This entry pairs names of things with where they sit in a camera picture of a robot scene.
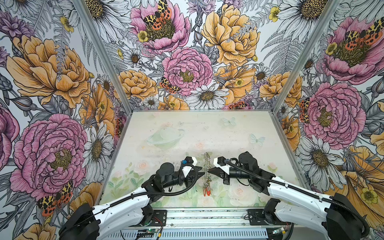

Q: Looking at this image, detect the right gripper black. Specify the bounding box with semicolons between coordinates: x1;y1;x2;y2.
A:
207;165;252;186

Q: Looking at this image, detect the metal key organizer plate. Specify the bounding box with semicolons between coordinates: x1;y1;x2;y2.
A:
204;152;212;189

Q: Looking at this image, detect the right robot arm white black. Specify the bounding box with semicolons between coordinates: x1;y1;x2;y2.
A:
208;152;370;240

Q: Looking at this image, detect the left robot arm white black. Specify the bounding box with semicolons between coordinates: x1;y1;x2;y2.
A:
59;157;205;240

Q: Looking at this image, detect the red key tag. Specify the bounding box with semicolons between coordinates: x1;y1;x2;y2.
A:
203;187;211;197

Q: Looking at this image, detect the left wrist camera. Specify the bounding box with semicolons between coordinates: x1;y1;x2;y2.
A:
181;157;197;177

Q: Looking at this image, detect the aluminium front rail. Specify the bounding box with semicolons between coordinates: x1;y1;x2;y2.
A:
113;206;334;230

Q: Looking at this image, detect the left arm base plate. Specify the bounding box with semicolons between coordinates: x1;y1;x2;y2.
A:
140;210;168;227

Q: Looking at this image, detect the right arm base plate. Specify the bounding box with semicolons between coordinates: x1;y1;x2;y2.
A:
244;209;288;226

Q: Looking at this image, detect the white vented cable duct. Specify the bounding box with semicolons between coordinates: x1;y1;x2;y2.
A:
106;228;269;240

